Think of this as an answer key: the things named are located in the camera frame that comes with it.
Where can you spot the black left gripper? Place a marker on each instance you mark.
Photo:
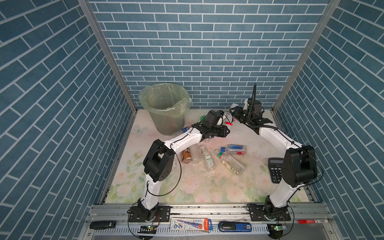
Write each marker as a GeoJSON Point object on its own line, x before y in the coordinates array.
{"type": "Point", "coordinates": [222, 132]}

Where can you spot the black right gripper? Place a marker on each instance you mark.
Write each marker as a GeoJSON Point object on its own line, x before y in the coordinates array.
{"type": "Point", "coordinates": [237, 111]}

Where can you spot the red label clear bottle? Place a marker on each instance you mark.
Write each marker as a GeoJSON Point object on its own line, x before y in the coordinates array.
{"type": "Point", "coordinates": [230, 114]}

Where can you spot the blue red label bottle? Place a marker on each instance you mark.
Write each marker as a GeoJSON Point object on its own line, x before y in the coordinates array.
{"type": "Point", "coordinates": [238, 150]}

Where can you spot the large clear green cap bottle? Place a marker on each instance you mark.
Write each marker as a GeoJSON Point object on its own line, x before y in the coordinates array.
{"type": "Point", "coordinates": [230, 162]}

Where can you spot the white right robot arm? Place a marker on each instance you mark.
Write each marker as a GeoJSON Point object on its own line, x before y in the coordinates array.
{"type": "Point", "coordinates": [299, 166]}

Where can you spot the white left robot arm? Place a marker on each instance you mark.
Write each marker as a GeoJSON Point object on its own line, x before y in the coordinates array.
{"type": "Point", "coordinates": [160, 157]}

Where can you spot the green lined trash bin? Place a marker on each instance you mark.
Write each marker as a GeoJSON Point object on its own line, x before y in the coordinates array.
{"type": "Point", "coordinates": [167, 104]}

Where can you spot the clear green label bottle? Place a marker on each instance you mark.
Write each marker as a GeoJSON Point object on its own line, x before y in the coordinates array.
{"type": "Point", "coordinates": [207, 158]}

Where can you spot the frosted clear bottle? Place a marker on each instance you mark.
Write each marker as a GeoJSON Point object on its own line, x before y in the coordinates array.
{"type": "Point", "coordinates": [196, 154]}

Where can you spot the blue label water bottle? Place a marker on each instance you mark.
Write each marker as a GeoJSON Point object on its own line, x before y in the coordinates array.
{"type": "Point", "coordinates": [177, 133]}

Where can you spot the orange brown drink bottle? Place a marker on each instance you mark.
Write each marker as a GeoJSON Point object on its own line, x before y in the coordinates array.
{"type": "Point", "coordinates": [186, 156]}

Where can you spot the black calculator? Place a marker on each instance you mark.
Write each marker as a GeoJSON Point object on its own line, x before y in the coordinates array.
{"type": "Point", "coordinates": [275, 167]}

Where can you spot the blue black device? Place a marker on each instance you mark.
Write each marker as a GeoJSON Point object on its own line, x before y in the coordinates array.
{"type": "Point", "coordinates": [234, 227]}

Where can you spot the red marker pen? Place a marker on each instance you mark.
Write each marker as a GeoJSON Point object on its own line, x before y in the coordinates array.
{"type": "Point", "coordinates": [321, 221]}

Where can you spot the black remote control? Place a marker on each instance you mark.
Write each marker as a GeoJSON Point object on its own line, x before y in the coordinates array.
{"type": "Point", "coordinates": [101, 225]}

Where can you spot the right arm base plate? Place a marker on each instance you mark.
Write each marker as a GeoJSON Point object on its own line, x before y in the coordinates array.
{"type": "Point", "coordinates": [267, 212]}

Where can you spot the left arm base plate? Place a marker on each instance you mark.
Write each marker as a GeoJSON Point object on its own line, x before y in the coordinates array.
{"type": "Point", "coordinates": [142, 215]}

